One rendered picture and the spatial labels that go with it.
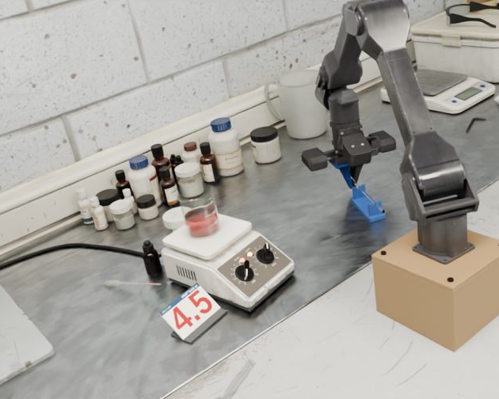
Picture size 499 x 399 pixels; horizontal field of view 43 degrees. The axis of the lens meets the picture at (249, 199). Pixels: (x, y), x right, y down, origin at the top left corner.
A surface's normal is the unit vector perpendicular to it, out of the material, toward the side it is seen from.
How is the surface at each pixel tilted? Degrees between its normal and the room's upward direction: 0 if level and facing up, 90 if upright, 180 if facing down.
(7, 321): 0
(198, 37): 90
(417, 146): 37
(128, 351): 0
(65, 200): 90
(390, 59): 47
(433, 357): 0
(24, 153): 90
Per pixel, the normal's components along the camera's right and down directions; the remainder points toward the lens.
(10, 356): -0.16, -0.88
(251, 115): 0.61, 0.27
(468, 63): -0.73, 0.47
